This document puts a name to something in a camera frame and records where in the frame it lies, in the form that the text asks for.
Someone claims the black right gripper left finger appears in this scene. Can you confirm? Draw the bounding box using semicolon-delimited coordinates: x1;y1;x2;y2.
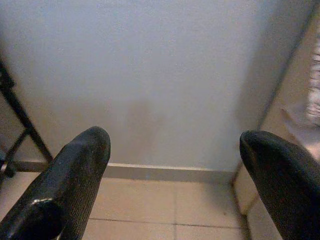
0;126;112;240

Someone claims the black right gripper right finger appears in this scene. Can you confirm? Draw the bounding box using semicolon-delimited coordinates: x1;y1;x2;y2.
239;130;320;240

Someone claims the black metal stand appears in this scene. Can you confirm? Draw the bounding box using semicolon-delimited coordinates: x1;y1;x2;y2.
0;57;55;179

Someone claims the white fluffy blanket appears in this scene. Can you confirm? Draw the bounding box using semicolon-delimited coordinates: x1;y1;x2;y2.
306;37;320;124

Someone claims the beige bed frame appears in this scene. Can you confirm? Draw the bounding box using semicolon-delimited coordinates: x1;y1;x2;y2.
229;4;320;240

